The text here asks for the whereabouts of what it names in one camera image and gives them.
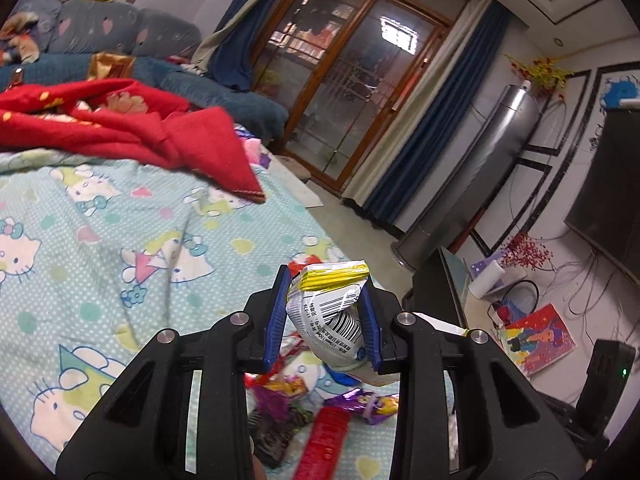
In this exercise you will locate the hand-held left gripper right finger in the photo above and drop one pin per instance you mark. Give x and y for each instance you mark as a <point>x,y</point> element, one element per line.
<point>368,330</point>

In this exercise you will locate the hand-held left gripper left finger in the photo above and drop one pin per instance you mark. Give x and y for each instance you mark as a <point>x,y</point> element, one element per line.
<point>277,320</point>

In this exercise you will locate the white and yellow snack wrapper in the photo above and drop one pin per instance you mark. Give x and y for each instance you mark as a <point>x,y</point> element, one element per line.
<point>325,310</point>

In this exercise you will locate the red tube packet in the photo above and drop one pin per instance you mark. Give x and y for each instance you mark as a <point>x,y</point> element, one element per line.
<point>322,440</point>

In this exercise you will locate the red plastic bag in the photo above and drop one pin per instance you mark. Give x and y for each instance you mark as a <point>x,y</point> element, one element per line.
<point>297,265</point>

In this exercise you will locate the red and yellow snack wrapper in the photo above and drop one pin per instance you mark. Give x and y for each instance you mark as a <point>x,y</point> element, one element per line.
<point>287,387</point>

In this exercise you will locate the purple snack wrapper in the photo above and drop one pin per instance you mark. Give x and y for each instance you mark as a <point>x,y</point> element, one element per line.
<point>360,405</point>

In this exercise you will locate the black glass stand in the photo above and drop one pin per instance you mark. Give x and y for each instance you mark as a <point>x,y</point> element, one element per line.
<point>435,285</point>

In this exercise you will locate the dark patterned snack wrapper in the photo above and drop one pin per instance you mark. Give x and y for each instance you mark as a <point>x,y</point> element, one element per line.
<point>272,440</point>

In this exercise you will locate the purple patterned box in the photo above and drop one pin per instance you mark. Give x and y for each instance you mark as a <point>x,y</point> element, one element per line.
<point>480,267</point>

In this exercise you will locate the white paper roll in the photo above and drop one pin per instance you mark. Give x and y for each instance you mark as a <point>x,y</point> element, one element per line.
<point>495,280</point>

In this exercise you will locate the pink cloth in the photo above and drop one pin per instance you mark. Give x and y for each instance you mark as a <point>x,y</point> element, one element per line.
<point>255,150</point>

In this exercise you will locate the colourful picture book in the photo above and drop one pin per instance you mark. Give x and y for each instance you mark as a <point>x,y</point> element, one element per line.
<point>542,340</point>

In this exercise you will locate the red berry bouquet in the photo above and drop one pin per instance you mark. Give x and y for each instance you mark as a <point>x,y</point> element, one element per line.
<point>525,252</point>

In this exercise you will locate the cartoon cat printed bedsheet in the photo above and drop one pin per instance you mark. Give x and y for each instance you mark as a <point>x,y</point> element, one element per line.
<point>150,200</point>

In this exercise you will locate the silver tower air conditioner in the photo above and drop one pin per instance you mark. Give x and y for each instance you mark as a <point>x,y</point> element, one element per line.
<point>485,160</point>

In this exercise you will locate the blue and white curtain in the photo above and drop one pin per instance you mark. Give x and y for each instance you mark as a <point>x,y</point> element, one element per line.
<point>440,125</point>

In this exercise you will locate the black router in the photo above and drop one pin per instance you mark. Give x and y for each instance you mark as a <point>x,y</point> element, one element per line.
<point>605,385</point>

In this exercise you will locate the wooden glass sliding door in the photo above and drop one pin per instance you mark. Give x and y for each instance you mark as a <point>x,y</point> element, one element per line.
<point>350,85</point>

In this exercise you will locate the red blanket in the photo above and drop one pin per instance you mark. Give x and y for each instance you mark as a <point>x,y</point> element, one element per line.
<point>125,125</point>

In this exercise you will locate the blue and beige curtain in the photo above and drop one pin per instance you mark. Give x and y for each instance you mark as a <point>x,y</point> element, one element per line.
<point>235,45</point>

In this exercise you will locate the black television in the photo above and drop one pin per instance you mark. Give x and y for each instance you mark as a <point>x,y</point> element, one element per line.
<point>610,185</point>

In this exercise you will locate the blue-grey sofa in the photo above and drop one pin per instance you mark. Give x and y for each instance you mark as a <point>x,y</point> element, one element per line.
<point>165,35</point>

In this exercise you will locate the yellow artificial flowers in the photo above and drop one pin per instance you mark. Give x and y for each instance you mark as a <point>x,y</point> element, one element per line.
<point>542,72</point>

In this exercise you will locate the colourful crumpled blanket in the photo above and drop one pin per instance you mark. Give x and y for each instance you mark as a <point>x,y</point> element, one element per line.
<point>20,35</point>

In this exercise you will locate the blue wall decoration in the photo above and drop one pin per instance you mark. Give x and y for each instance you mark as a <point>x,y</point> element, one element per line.
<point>617,92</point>

